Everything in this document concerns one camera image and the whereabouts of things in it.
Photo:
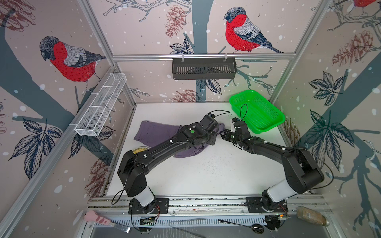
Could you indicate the green plastic basket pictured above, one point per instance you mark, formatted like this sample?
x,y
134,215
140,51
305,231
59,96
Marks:
x,y
259,114

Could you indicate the purple trousers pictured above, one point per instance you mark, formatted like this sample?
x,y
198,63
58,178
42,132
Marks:
x,y
151,134

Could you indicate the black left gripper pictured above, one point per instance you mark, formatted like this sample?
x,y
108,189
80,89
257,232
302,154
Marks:
x,y
214,138

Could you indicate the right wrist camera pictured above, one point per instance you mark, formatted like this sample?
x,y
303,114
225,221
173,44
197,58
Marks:
x,y
239,126

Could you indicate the horizontal aluminium frame bar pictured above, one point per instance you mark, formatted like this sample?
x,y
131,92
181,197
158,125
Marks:
x,y
251,56

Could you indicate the black hanging wire basket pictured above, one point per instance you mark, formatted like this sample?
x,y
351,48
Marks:
x,y
204,68

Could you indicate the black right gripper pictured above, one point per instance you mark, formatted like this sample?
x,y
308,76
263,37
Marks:
x,y
226,134

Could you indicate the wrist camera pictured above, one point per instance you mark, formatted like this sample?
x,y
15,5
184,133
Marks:
x,y
208,122
239,126

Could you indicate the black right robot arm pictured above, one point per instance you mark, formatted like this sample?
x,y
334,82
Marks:
x,y
301,171

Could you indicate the pink handled spatula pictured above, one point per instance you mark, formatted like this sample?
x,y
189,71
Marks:
x,y
92,216

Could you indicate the white mesh wall shelf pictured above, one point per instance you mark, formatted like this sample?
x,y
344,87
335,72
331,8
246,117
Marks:
x,y
97,113

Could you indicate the yellow round woven mat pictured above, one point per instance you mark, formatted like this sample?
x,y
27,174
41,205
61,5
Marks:
x,y
140,149

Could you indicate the black spoon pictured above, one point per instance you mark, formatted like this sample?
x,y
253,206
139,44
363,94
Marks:
x,y
256,228

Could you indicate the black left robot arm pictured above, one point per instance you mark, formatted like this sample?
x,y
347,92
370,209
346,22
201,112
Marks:
x,y
133,168

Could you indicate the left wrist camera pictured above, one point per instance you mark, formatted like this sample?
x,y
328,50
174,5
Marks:
x,y
208,122

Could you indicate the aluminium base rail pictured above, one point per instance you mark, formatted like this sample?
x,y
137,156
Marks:
x,y
198,211

